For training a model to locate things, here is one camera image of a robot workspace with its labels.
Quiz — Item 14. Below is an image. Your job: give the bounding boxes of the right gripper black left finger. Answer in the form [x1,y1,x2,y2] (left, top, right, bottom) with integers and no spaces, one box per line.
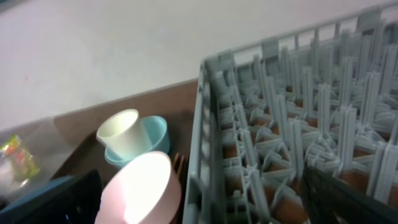
[1,169,103,224]

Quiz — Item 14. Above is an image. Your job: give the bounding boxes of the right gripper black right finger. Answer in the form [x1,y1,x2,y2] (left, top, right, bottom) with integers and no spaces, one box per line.
[300,167,397,224]

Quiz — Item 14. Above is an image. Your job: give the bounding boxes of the pink bowl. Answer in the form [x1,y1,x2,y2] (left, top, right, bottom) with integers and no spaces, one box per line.
[95,151,182,224]

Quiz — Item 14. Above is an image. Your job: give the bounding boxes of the cream plastic cup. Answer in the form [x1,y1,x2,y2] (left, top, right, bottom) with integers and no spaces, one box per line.
[96,109,152,160]

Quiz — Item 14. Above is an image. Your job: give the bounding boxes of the green yellow snack wrapper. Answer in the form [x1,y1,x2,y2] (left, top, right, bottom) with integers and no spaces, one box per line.
[1,135,40,179]

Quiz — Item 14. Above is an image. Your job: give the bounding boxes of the grey dishwasher rack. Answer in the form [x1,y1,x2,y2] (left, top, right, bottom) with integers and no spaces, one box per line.
[182,1,397,223]

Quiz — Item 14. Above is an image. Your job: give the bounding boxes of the light blue small bowl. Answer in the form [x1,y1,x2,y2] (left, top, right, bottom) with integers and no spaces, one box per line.
[104,116,170,169]

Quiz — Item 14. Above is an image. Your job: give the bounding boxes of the dark blue plate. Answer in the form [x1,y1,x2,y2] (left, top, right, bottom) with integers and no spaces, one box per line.
[1,175,76,223]

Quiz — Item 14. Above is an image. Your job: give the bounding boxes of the white napkin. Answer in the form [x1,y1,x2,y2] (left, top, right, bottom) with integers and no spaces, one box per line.
[1,152,15,192]

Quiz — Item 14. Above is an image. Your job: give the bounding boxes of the brown serving tray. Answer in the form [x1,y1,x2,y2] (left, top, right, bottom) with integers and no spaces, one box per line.
[55,109,194,223]

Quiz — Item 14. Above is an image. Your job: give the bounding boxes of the clear plastic bin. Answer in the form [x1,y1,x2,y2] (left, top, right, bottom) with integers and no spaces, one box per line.
[1,119,77,203]

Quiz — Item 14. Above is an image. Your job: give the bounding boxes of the wooden chopstick right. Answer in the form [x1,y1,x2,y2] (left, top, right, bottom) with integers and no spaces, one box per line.
[177,156,185,179]

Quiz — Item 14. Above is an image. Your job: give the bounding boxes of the wooden chopstick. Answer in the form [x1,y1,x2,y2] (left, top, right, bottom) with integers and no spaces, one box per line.
[177,156,185,179]
[172,153,180,170]

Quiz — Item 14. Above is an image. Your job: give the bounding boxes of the wooden chopstick left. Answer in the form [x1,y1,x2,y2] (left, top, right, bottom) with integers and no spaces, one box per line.
[172,153,180,170]

